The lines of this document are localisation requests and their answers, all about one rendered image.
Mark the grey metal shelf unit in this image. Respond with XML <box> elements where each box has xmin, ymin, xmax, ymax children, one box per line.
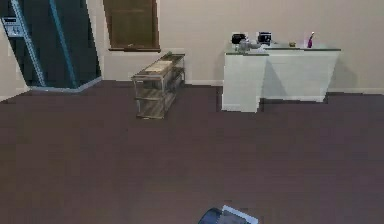
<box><xmin>131</xmin><ymin>51</ymin><xmax>186</xmax><ymax>120</ymax></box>

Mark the grey kettle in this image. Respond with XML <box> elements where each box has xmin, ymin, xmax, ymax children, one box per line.
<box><xmin>237</xmin><ymin>38</ymin><xmax>262</xmax><ymax>53</ymax></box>

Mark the black toaster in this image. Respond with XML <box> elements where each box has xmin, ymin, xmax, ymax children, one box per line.
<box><xmin>231</xmin><ymin>33</ymin><xmax>247</xmax><ymax>45</ymax></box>

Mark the white counter cupboard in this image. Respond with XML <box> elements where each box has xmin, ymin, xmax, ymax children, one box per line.
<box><xmin>221</xmin><ymin>42</ymin><xmax>342</xmax><ymax>114</ymax></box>

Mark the black coffee machine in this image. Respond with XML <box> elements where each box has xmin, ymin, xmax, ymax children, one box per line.
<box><xmin>257</xmin><ymin>31</ymin><xmax>273</xmax><ymax>46</ymax></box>

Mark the brown framed window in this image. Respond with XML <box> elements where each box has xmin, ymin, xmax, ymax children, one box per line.
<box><xmin>102</xmin><ymin>0</ymin><xmax>162</xmax><ymax>53</ymax></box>

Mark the blue round bin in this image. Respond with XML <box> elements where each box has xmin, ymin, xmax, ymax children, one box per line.
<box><xmin>197</xmin><ymin>207</ymin><xmax>234</xmax><ymax>224</ymax></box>

